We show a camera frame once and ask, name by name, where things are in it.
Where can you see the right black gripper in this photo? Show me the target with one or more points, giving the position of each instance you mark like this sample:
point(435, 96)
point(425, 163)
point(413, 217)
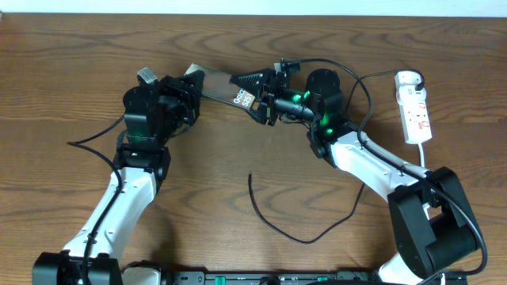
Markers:
point(266, 110)

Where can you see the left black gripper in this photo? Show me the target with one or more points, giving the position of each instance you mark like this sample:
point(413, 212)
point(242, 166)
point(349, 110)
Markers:
point(184, 97)

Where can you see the Galaxy smartphone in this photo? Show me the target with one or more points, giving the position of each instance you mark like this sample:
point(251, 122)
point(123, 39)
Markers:
point(218, 86)

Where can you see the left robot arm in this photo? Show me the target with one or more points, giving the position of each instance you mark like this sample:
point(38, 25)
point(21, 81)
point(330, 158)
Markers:
point(155, 111)

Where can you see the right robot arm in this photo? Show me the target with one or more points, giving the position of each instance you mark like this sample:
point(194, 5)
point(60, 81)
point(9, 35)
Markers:
point(433, 223)

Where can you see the white power strip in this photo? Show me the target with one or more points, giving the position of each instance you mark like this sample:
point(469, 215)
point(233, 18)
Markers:
point(414, 114)

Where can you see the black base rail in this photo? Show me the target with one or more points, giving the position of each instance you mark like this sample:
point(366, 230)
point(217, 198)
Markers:
point(317, 278)

